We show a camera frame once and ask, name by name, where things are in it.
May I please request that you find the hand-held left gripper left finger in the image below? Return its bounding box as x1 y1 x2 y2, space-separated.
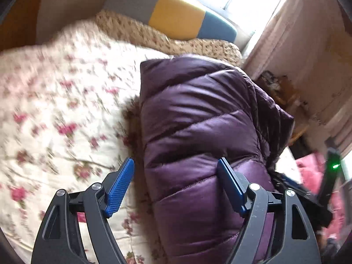
31 157 135 264

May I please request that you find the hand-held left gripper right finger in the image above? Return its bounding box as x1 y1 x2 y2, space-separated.
217 157 322 264

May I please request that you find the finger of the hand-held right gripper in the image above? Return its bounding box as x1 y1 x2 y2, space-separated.
271 170 312 199

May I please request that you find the purple quilted down jacket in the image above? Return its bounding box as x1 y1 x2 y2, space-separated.
139 56 295 264

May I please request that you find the pink cloth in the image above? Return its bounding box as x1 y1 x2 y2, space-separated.
297 151 352 240

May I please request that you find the clutter of small bottles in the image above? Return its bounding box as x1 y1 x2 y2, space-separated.
257 70 281 91

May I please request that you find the floral bed duvet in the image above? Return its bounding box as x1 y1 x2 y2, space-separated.
0 20 176 264

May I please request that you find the pink striped curtain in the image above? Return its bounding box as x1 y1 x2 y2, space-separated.
242 0 352 149

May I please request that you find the folded floral quilt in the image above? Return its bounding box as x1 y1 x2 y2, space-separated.
95 9 242 66

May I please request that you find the grey yellow blue pillow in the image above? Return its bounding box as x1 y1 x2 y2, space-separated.
103 0 238 42

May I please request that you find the brown wooden wardrobe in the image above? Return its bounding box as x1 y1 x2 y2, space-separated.
0 0 47 51

